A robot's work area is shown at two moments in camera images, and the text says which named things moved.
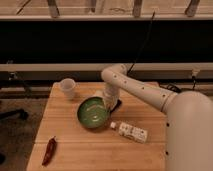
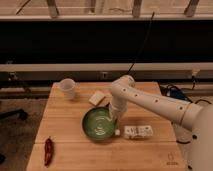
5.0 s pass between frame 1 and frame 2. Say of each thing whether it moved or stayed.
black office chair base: stayed
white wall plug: stayed
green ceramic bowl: moved
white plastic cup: stayed
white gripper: moved
